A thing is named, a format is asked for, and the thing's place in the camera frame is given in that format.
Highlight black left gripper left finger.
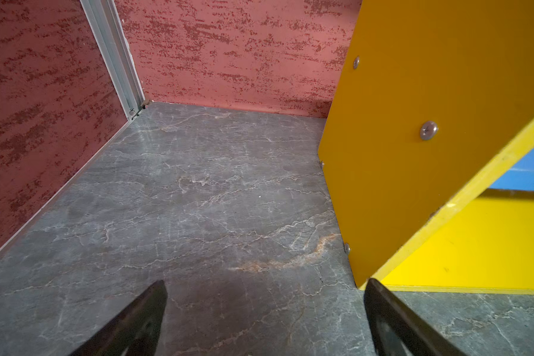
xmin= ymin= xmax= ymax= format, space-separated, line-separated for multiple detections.
xmin=71 ymin=280 xmax=168 ymax=355

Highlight aluminium corner frame post left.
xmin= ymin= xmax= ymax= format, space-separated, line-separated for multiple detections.
xmin=80 ymin=0 xmax=145 ymax=122

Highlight yellow wooden shelf unit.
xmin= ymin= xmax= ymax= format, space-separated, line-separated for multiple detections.
xmin=318 ymin=1 xmax=534 ymax=295

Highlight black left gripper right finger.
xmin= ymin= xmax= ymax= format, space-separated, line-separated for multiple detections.
xmin=363 ymin=278 xmax=464 ymax=355

